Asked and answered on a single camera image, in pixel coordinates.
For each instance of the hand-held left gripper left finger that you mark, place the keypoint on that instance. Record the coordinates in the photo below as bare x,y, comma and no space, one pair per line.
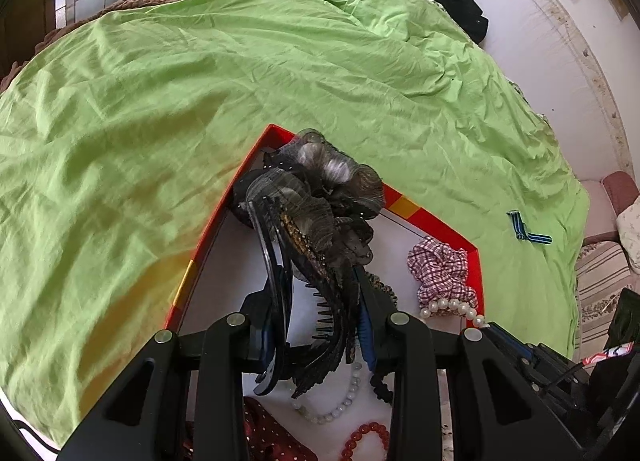
265,336

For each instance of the leopard print scrunchie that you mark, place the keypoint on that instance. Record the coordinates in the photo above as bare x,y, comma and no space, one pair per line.
385,291

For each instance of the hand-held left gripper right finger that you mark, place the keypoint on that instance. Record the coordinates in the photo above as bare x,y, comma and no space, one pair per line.
369,331

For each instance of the red-rimmed white tray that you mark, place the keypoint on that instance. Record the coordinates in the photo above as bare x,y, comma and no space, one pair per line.
400,236

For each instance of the green bed sheet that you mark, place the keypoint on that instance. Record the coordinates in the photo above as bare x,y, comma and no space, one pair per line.
150,116

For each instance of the blue striped ribbon hair bow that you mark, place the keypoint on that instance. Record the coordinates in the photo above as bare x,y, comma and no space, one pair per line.
525,227

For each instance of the striped floral sofa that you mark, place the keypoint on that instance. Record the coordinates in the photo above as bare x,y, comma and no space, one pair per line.
607,261

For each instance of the black ruffled hair claw clip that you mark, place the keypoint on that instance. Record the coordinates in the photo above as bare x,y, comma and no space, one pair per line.
300,221

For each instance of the red polka dot scrunchie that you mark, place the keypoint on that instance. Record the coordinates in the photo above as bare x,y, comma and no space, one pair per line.
272,433

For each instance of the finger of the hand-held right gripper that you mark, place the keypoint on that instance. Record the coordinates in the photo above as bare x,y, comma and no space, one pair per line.
512,345

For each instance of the red plaid scrunchie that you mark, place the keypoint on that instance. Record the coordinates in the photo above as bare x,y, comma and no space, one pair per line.
442,266

